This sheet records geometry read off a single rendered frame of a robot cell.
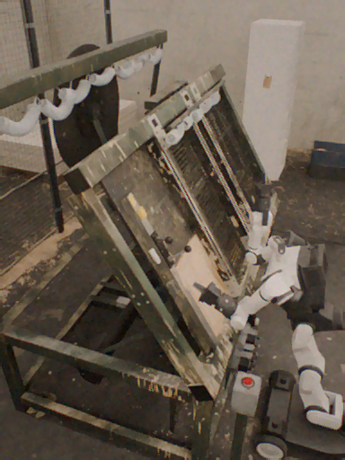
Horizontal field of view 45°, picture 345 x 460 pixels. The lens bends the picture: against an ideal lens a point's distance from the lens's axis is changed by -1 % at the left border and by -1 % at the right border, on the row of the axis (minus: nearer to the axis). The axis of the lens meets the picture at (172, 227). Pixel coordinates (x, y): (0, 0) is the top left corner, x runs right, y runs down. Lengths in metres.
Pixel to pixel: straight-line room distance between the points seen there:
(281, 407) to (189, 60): 5.91
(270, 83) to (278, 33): 0.60
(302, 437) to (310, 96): 5.43
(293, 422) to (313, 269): 1.22
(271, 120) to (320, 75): 1.51
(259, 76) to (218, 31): 1.75
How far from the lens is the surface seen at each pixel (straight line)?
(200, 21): 7.46
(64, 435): 3.17
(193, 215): 2.40
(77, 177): 1.73
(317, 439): 3.02
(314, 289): 2.23
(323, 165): 6.44
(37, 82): 2.24
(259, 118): 5.99
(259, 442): 2.94
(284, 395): 3.12
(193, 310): 2.22
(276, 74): 5.81
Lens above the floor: 2.64
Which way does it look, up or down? 32 degrees down
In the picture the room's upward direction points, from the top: straight up
